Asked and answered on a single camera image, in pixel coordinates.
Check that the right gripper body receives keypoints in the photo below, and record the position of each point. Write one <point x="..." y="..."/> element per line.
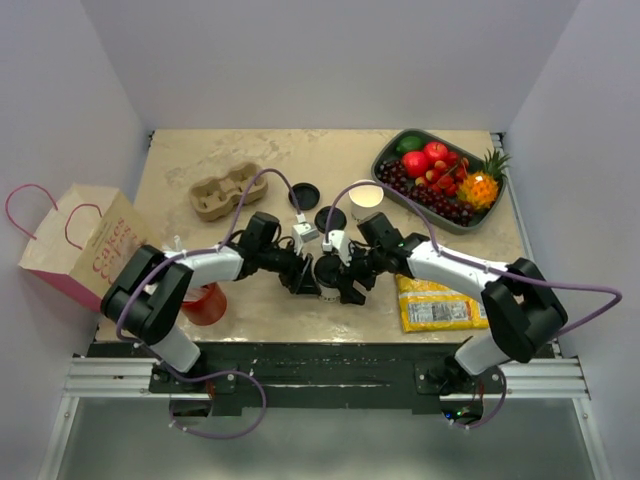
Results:
<point x="364" y="268"/>

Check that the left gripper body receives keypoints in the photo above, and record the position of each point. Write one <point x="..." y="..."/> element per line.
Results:
<point x="289" y="275"/>

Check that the white paper cup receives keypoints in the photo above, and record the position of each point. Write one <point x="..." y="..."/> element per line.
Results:
<point x="327" y="275"/>
<point x="365" y="200"/>

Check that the black coffee lid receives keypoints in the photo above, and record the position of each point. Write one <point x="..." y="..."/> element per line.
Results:
<point x="324" y="221"/>
<point x="305" y="195"/>

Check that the cardboard cup carrier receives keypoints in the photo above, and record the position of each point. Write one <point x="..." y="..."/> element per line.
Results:
<point x="215" y="197"/>

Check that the brown paper bag pink handles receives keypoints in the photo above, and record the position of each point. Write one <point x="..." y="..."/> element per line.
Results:
<point x="85" y="233"/>

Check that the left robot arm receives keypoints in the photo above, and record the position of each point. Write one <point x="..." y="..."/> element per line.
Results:
<point x="148" y="295"/>

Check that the yellow snack bag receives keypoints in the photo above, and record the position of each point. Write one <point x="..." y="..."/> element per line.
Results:
<point x="427" y="306"/>

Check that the red straw holder cup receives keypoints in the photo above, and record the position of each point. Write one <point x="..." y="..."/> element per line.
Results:
<point x="204" y="306"/>

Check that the dark red grapes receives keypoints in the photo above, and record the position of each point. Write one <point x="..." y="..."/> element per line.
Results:
<point x="392" y="174"/>

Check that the red apple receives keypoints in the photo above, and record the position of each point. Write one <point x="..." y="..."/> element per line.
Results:
<point x="415" y="163"/>
<point x="435" y="151"/>

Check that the grey fruit tray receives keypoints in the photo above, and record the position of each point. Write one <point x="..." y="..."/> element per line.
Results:
<point x="389" y="152"/>

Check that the white wrapped straws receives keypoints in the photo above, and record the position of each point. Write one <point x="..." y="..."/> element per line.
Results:
<point x="173" y="247"/>

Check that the red cherries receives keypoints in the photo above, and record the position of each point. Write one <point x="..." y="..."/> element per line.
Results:
<point x="445" y="175"/>

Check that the green lime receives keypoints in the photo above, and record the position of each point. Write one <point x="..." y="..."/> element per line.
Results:
<point x="409" y="144"/>

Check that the toy pineapple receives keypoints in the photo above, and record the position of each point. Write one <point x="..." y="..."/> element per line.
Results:
<point x="481" y="189"/>

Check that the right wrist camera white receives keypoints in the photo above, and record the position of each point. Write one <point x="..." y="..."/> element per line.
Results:
<point x="337" y="242"/>

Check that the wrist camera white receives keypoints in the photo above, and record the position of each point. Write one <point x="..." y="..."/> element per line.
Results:
<point x="302" y="233"/>
<point x="337" y="242"/>

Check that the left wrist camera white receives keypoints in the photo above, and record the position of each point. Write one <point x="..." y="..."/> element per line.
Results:
<point x="302" y="233"/>

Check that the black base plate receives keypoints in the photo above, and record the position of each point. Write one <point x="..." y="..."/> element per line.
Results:
<point x="331" y="376"/>

